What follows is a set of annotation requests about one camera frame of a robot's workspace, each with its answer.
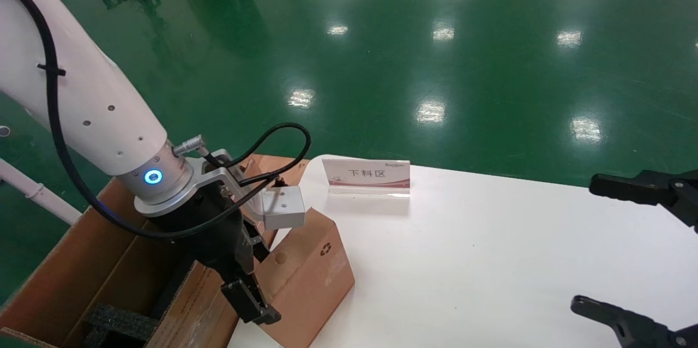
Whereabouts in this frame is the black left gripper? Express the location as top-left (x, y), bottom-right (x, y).
top-left (146, 183), bottom-right (282, 325)

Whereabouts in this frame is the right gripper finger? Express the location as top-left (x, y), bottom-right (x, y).
top-left (570, 295), bottom-right (698, 348)
top-left (589, 169), bottom-right (698, 227)

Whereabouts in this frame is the small cardboard box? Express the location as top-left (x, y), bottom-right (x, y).
top-left (256, 207), bottom-right (356, 348)

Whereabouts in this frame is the large cardboard box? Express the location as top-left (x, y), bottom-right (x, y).
top-left (0, 176), bottom-right (273, 348)

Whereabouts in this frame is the black foam insert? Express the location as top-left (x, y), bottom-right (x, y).
top-left (82, 303), bottom-right (160, 348)

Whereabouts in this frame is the acrylic sign with Chinese text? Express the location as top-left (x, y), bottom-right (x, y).
top-left (322, 158), bottom-right (411, 200)

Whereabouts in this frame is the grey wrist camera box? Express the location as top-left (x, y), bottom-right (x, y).
top-left (261, 185), bottom-right (306, 230)

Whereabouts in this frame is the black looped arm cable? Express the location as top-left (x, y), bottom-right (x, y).
top-left (204, 122), bottom-right (312, 185)

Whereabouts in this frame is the thin black camera cable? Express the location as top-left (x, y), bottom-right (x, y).
top-left (0, 0), bottom-right (279, 241)

